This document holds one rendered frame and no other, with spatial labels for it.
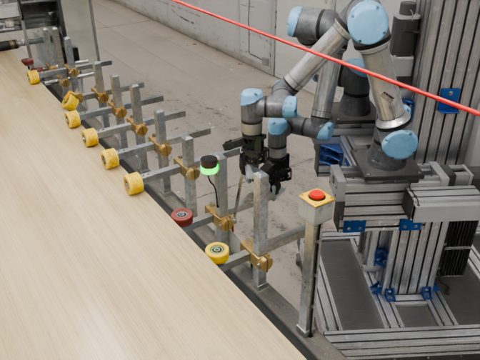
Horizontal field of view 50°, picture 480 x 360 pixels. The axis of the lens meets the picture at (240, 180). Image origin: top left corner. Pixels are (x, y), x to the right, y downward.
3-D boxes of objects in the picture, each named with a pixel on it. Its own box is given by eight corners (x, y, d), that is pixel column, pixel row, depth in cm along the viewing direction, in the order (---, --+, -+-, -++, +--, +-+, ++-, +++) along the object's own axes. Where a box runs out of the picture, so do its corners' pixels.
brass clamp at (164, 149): (160, 143, 237) (158, 133, 234) (173, 154, 227) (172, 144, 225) (147, 146, 234) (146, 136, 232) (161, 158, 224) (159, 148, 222)
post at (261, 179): (260, 282, 189) (262, 168, 164) (266, 287, 186) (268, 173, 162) (252, 286, 187) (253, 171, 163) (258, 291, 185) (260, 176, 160)
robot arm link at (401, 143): (415, 138, 184) (378, -12, 160) (423, 158, 171) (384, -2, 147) (381, 148, 187) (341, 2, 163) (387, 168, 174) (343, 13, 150)
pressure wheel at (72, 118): (82, 124, 254) (78, 126, 261) (77, 108, 254) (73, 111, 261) (70, 127, 251) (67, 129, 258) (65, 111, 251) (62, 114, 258)
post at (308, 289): (306, 323, 170) (316, 211, 147) (316, 333, 167) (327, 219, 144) (296, 329, 168) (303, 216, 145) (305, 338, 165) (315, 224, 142)
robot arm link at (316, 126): (360, 15, 194) (333, 141, 205) (332, 11, 199) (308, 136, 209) (351, 9, 184) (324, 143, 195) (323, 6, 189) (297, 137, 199)
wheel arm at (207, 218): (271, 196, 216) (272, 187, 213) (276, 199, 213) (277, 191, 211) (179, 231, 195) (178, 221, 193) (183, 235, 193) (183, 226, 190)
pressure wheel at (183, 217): (187, 229, 200) (186, 204, 194) (198, 239, 194) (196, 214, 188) (169, 236, 196) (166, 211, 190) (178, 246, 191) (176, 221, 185)
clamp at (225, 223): (216, 212, 206) (215, 201, 203) (233, 228, 196) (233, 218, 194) (203, 216, 203) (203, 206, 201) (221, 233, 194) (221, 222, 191)
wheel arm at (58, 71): (110, 63, 335) (109, 58, 333) (112, 65, 333) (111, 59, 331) (31, 78, 312) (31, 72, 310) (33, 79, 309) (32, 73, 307)
